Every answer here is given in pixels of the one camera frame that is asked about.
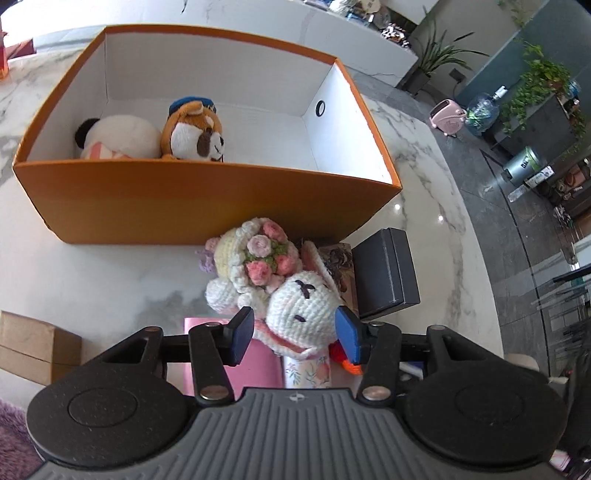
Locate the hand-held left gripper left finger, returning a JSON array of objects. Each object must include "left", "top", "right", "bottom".
[{"left": 92, "top": 305, "right": 256, "bottom": 407}]

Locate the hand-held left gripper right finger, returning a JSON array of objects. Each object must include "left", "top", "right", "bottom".
[{"left": 335, "top": 305, "right": 504, "bottom": 405}]

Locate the pink device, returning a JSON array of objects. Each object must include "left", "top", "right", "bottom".
[{"left": 185, "top": 318, "right": 284, "bottom": 402}]

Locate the floral print cup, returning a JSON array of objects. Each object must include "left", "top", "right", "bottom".
[{"left": 284, "top": 355, "right": 332, "bottom": 389}]

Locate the white crochet bunny doll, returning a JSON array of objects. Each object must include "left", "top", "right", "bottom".
[{"left": 198, "top": 218, "right": 345, "bottom": 361}]

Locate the dark patterned box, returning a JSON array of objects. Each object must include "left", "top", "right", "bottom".
[{"left": 318, "top": 242, "right": 360, "bottom": 319}]

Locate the black box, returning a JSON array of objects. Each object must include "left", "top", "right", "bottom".
[{"left": 352, "top": 227, "right": 422, "bottom": 320}]

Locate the orange cardboard storage box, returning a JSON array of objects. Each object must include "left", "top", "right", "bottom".
[{"left": 12, "top": 24, "right": 403, "bottom": 245}]

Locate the brown tiger plush toy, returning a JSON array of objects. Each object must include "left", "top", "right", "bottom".
[{"left": 160, "top": 97, "right": 226, "bottom": 162}]

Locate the brown cardboard box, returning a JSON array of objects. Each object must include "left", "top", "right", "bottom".
[{"left": 0, "top": 311, "right": 83, "bottom": 386}]

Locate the glass table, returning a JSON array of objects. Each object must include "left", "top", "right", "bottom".
[{"left": 530, "top": 249, "right": 591, "bottom": 363}]

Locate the panda plush toy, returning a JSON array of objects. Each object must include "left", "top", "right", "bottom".
[{"left": 74, "top": 114, "right": 163, "bottom": 160}]

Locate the pink space heater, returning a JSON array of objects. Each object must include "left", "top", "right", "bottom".
[{"left": 429, "top": 99, "right": 467, "bottom": 138}]

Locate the silver trash can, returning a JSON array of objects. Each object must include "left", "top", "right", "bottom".
[{"left": 502, "top": 146, "right": 542, "bottom": 187}]

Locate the purple shaggy rug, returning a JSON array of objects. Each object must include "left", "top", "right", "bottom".
[{"left": 0, "top": 399, "right": 43, "bottom": 468}]

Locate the blue water jug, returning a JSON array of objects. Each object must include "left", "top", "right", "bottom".
[{"left": 465, "top": 86, "right": 509, "bottom": 136}]

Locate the grey cabinet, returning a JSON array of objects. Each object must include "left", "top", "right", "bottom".
[{"left": 489, "top": 90, "right": 591, "bottom": 160}]

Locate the long-leaf potted plant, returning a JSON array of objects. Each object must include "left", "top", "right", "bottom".
[{"left": 406, "top": 7, "right": 490, "bottom": 95}]

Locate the spotted cloth item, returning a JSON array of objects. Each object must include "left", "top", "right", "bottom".
[{"left": 379, "top": 24, "right": 411, "bottom": 48}]

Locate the trailing green vine plant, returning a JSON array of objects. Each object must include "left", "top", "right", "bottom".
[{"left": 496, "top": 0, "right": 591, "bottom": 153}]

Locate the white counter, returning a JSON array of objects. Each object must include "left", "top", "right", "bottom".
[{"left": 0, "top": 0, "right": 419, "bottom": 86}]

